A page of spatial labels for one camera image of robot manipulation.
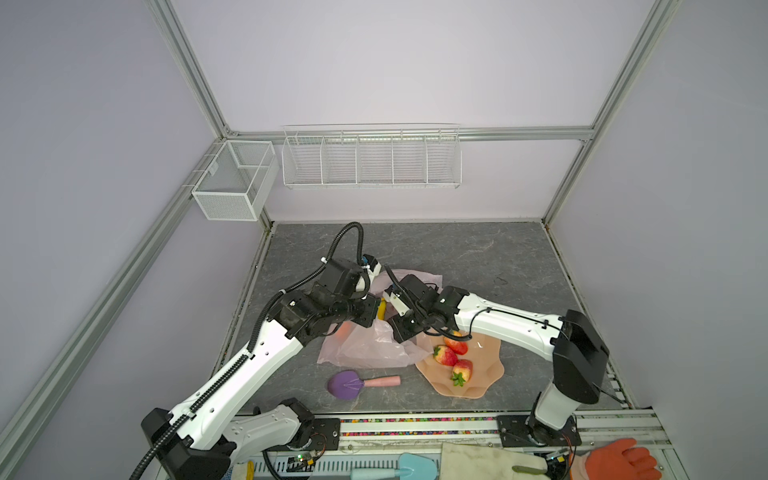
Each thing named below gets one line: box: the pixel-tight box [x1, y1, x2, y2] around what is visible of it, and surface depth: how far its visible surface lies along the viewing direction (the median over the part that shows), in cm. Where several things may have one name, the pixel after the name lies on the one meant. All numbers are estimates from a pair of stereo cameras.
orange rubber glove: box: [585, 438, 661, 480], surface depth 70 cm
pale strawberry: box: [433, 344, 458, 366], surface depth 84 cm
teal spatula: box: [351, 453, 438, 480], surface depth 70 cm
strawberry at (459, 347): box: [443, 331, 468, 355], surface depth 86 cm
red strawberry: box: [450, 359, 473, 387], surface depth 81 cm
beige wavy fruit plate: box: [416, 333, 505, 399], surface depth 82 cm
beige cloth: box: [439, 442, 551, 480], surface depth 71 cm
